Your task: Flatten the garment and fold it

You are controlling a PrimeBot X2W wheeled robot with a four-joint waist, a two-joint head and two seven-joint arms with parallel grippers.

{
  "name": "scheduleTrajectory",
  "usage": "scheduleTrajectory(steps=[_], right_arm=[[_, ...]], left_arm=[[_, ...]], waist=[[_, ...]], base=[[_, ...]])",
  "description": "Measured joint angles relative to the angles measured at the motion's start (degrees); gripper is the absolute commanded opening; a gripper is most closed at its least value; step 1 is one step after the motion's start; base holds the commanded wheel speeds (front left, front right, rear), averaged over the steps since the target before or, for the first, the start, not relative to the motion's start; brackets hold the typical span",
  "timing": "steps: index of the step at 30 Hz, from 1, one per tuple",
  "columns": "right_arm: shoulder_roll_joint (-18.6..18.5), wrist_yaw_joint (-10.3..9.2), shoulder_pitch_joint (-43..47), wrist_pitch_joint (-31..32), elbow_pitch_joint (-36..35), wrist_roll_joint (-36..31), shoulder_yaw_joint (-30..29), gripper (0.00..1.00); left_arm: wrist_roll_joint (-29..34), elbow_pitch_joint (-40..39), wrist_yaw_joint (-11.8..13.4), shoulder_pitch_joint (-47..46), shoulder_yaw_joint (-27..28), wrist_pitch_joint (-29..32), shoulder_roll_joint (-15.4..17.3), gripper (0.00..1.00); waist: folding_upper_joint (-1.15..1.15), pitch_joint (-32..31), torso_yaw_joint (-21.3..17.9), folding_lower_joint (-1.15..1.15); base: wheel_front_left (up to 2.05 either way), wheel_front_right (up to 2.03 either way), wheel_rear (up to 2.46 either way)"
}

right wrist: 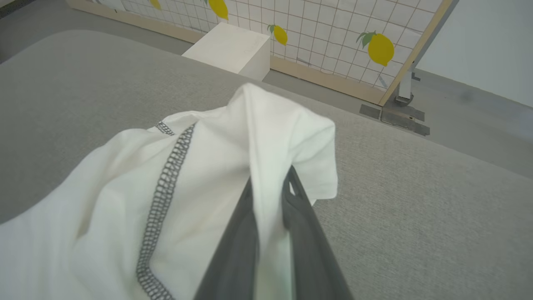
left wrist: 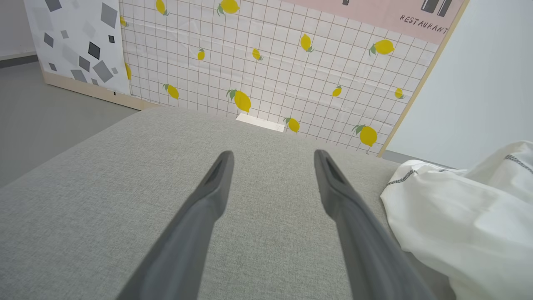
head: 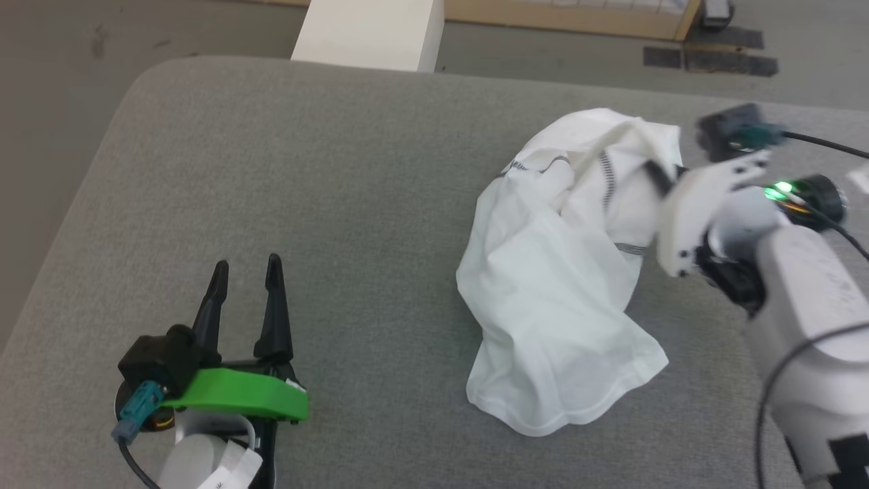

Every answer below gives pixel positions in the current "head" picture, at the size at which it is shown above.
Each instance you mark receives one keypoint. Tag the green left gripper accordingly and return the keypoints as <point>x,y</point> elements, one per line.
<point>237,394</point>

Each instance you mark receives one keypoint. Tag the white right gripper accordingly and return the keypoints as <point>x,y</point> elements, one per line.
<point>686,217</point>

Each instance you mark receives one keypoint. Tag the white garment with grey stitching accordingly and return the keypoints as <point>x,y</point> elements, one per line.
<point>550,285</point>

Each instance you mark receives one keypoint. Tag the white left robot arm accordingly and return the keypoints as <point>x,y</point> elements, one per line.
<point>197,462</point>

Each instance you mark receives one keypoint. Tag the small black floor tape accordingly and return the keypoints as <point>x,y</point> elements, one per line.
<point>662,57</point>

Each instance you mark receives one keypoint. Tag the long black floor tape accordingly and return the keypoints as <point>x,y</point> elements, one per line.
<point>733,63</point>

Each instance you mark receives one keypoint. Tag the wide black floor tape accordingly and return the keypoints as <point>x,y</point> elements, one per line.
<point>730,37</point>

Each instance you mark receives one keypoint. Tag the grey fabric sofa cushion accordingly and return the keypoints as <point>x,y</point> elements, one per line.
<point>339,204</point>

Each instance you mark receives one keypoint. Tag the black round right wrist motor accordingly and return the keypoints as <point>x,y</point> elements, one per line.
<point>818,197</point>

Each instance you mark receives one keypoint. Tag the grey metal screen foot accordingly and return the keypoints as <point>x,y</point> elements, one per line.
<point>716,12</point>

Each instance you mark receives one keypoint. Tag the lemon-patterned divider panel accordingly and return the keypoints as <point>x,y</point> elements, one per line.
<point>577,19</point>

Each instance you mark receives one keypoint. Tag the white rectangular box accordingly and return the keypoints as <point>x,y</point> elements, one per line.
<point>370,30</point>

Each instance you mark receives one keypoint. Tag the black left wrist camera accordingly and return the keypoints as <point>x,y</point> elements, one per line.
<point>166,356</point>

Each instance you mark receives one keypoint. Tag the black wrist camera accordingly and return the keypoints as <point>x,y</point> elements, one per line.
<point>730,129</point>
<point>166,356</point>

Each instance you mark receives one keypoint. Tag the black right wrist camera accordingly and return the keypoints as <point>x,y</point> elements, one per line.
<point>730,129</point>

